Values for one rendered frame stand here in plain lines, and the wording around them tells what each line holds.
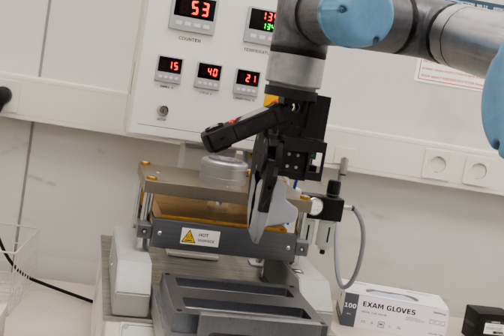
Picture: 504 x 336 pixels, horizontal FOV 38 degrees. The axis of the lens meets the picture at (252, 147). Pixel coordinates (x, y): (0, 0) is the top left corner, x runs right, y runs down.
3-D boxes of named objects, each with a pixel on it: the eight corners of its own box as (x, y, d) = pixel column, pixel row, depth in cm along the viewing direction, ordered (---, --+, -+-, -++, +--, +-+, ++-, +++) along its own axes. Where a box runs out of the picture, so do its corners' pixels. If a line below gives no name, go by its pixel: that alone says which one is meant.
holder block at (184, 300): (159, 289, 105) (162, 271, 105) (292, 301, 110) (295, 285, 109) (171, 331, 89) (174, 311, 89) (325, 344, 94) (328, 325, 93)
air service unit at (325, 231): (271, 245, 143) (284, 171, 142) (341, 253, 146) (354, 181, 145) (277, 253, 138) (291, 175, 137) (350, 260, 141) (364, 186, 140)
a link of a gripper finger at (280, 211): (294, 253, 97) (306, 184, 96) (251, 247, 95) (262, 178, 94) (288, 247, 100) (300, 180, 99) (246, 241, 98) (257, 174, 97)
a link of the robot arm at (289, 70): (277, 51, 92) (262, 50, 100) (271, 87, 92) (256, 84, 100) (333, 61, 94) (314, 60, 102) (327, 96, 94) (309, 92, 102)
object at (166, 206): (149, 215, 130) (157, 163, 129) (268, 229, 135) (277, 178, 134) (157, 239, 113) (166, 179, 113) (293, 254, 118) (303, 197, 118)
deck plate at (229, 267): (100, 238, 147) (100, 233, 147) (266, 256, 155) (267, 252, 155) (103, 320, 102) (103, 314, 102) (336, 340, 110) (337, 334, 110)
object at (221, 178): (129, 205, 136) (139, 136, 135) (288, 224, 143) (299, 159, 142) (136, 237, 112) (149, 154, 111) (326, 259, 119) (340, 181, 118)
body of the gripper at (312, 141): (320, 187, 95) (337, 96, 94) (256, 178, 94) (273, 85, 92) (304, 177, 103) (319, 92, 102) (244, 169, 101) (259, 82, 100)
